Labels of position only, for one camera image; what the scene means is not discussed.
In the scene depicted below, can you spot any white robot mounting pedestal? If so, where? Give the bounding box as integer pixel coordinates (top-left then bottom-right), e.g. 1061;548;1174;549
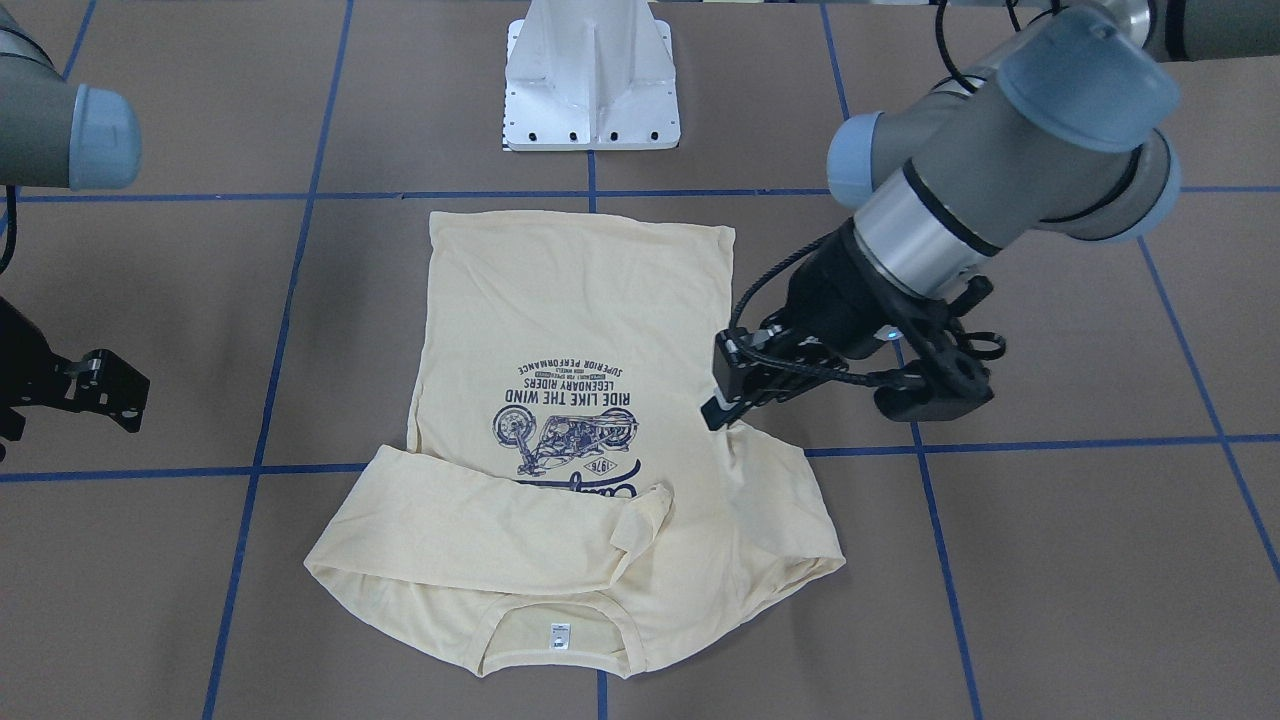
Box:
502;1;682;152

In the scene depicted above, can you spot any left gripper camera bracket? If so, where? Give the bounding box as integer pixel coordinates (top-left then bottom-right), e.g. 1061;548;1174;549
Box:
873;275;1007;423

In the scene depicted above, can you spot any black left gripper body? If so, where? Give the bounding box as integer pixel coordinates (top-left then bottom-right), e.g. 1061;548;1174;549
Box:
774;222;936;360

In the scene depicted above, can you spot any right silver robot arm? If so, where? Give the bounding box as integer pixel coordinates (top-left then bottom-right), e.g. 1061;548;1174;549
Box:
1;10;151;441

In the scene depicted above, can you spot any beige long-sleeve printed shirt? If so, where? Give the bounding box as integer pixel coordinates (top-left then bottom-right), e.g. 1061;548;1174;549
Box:
303;210;846;678

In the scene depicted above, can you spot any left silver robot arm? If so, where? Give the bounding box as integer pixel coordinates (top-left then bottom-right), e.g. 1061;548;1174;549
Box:
701;1;1277;430

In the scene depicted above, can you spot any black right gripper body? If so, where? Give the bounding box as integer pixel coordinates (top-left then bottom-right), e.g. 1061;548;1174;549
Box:
1;299;70;441

